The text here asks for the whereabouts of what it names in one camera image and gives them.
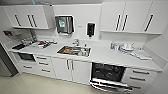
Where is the stainless steel dishwasher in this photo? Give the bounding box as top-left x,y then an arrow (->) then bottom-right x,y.
88,61 -> 133,94

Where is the chrome faucet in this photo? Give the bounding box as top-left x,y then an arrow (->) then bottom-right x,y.
72,38 -> 81,47

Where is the steel sink basin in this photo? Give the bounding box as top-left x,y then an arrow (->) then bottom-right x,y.
56,44 -> 92,59

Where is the black soap dispenser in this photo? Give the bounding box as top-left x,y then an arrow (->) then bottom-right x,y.
86,21 -> 96,38

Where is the white two-door base cabinet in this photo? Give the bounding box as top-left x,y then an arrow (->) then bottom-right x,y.
51,56 -> 93,86

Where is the blue white bottle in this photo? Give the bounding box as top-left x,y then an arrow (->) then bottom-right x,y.
110,40 -> 117,51

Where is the steel paper towel dispenser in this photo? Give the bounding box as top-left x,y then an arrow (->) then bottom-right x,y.
54,14 -> 75,36

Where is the small white bottle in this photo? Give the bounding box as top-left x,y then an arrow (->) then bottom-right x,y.
115,43 -> 120,52

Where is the black built-in microwave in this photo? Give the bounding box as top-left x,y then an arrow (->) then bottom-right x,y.
16,51 -> 37,63

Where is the white wall outlet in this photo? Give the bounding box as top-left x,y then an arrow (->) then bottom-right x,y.
98,33 -> 103,41

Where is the small wall label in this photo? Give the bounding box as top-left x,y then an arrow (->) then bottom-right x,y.
77,23 -> 85,27

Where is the dark cabinet door handle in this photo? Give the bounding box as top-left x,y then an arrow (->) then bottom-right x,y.
121,13 -> 129,32
13,13 -> 22,28
114,13 -> 122,32
26,13 -> 35,29
31,13 -> 39,29
143,13 -> 155,33

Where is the wire dish rack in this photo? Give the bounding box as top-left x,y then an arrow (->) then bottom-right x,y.
19,36 -> 38,47

